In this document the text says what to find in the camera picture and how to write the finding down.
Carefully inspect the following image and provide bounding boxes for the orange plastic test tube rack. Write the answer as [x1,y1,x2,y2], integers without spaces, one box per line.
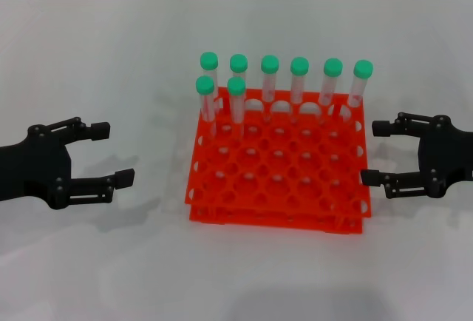
[183,87,372,236]

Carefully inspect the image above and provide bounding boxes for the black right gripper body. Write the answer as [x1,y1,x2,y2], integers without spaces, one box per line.
[419,115,473,200]

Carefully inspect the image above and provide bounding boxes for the clear test tube green cap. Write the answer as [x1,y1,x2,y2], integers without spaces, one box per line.
[200,51,220,111]
[260,55,280,122]
[195,75,217,141]
[227,76,248,141]
[319,58,344,122]
[346,59,375,118]
[229,53,249,81]
[290,56,310,121]

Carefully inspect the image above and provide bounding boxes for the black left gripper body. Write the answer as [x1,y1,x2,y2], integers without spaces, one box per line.
[0,124,74,211]

